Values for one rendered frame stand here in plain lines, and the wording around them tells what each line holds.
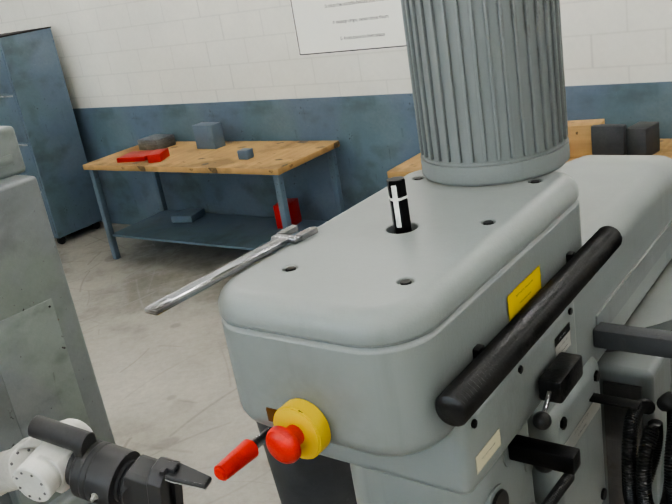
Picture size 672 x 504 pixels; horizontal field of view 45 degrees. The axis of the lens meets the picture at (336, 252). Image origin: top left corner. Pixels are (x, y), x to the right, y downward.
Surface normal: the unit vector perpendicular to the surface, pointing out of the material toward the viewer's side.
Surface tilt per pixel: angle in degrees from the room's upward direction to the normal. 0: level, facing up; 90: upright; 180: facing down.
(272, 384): 90
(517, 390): 90
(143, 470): 16
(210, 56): 90
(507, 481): 90
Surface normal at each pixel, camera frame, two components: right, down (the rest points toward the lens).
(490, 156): -0.18, 0.36
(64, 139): 0.80, 0.07
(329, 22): -0.57, 0.37
